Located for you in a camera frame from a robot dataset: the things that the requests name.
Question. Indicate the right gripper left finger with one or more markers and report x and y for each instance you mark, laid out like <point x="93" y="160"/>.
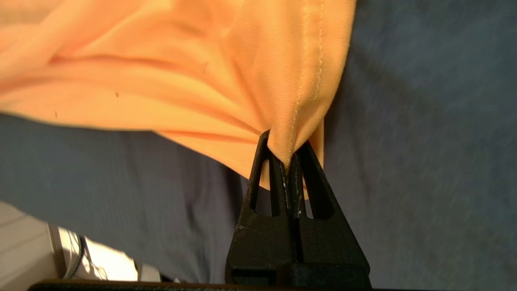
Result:
<point x="262" y="246"/>

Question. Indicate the yellow t-shirt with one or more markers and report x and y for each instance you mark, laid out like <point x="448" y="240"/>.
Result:
<point x="181" y="60"/>

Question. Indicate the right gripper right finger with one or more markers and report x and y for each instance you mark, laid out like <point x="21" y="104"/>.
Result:
<point x="327" y="246"/>

